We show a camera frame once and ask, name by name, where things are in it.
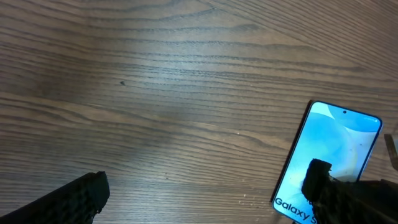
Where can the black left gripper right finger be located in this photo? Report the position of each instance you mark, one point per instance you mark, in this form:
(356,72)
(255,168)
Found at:
(337,202)

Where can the blue Samsung smartphone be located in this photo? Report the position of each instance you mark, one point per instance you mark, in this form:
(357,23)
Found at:
(345,138)

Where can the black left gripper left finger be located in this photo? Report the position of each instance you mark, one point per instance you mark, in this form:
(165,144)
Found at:
(77,202)

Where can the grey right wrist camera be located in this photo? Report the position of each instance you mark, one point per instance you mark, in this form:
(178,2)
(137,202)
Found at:
(391,144)

